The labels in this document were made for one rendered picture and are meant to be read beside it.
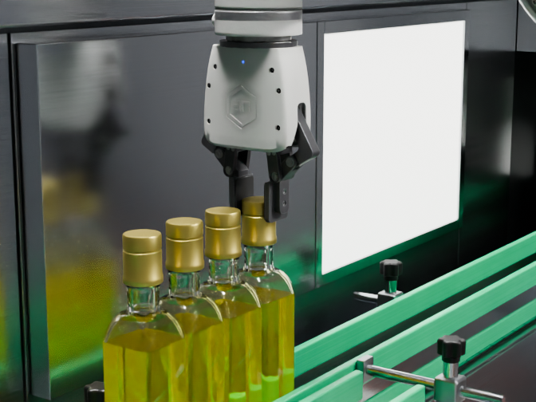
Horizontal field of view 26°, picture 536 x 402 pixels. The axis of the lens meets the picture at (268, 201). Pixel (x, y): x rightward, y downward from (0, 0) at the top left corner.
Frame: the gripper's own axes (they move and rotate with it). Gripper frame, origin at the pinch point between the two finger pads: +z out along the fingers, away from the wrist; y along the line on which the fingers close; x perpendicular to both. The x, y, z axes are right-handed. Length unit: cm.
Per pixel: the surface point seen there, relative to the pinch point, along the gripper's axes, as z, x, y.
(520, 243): 20, 75, -4
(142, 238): 0.2, -18.7, 1.2
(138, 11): -17.9, -2.7, -12.9
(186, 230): 0.7, -12.8, 1.2
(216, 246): 3.4, -7.5, 0.5
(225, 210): 0.2, -5.8, 0.3
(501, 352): 29, 48, 5
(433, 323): 20.4, 30.9, 3.8
